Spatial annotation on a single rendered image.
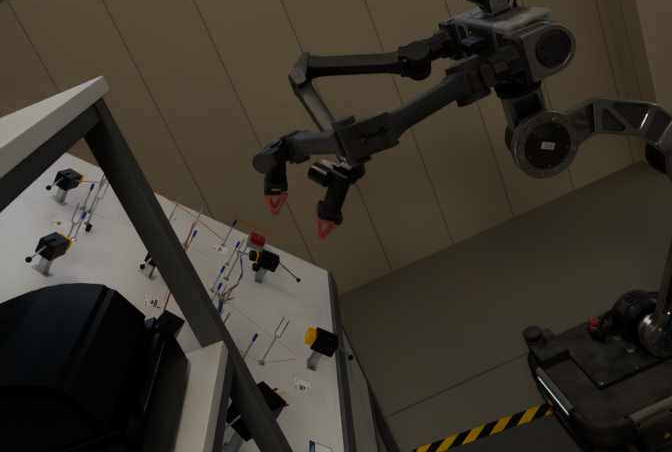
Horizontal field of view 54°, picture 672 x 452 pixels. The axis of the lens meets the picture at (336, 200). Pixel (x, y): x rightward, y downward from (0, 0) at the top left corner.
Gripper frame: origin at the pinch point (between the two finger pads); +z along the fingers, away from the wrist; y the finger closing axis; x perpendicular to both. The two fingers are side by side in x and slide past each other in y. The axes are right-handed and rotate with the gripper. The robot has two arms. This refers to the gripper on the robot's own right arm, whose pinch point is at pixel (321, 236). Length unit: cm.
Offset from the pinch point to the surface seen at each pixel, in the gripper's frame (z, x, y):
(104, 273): 12, -56, 27
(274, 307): 20.2, -9.1, 11.9
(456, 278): 61, 112, -129
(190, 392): -21, -36, 107
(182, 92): 12, -53, -165
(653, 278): 9, 169, -66
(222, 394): -21, -32, 106
